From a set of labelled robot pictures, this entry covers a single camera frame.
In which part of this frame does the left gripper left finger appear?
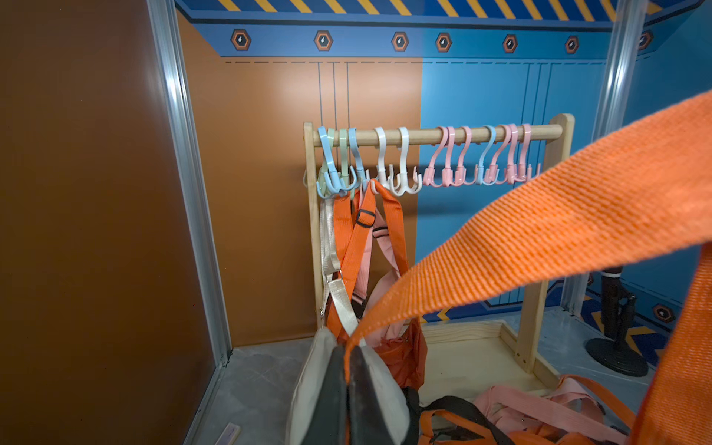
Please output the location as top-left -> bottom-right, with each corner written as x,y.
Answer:
300,344 -> 349,444

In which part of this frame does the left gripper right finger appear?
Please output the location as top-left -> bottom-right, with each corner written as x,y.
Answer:
349,348 -> 393,445

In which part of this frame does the black and orange sling bag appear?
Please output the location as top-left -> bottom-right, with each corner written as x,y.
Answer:
403,388 -> 515,444

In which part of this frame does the dark red-orange waist bag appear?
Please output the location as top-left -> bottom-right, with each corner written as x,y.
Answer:
334,180 -> 428,389

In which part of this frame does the pink crescent sling bag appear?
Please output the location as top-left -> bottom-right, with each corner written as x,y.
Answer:
474,379 -> 628,444

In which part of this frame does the red-orange sling bag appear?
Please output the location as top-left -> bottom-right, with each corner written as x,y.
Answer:
348,93 -> 711,444

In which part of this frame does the orange crescent sling bag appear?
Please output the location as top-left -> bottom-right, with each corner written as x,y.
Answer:
560,374 -> 635,429

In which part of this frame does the beige sling bag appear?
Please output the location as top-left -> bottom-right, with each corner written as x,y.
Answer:
285,198 -> 410,444

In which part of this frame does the folded paper fan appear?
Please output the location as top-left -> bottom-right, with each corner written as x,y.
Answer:
215,423 -> 241,445

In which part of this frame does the wooden garment rack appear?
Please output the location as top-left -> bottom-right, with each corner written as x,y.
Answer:
302,113 -> 577,407

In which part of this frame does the black microphone on stand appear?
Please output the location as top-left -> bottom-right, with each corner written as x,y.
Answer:
585,266 -> 649,378

